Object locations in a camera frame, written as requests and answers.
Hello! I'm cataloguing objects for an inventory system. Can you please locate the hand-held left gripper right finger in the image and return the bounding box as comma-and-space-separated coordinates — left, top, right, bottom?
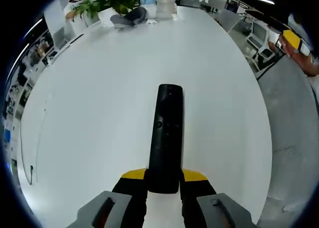
179, 169, 255, 228

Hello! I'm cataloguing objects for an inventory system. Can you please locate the black remote control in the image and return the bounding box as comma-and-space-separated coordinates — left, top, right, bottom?
148, 83, 186, 195

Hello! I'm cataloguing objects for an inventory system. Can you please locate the clear plastic container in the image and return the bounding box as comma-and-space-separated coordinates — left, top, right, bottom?
156, 0, 177, 19

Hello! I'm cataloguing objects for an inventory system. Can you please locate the dark round plant pot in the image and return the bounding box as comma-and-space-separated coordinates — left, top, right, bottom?
110, 6, 148, 28

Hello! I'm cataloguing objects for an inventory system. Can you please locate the grey cable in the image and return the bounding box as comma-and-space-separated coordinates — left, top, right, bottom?
19, 92, 54, 186

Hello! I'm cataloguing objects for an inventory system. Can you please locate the white framed office chair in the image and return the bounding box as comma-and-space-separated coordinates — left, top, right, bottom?
245, 20, 281, 72

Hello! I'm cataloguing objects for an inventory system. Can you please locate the grey mesh chair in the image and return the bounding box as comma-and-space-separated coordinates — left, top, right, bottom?
257, 55, 319, 220

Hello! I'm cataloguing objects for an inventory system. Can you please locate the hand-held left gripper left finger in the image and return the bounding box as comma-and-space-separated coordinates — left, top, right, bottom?
67, 168, 149, 228

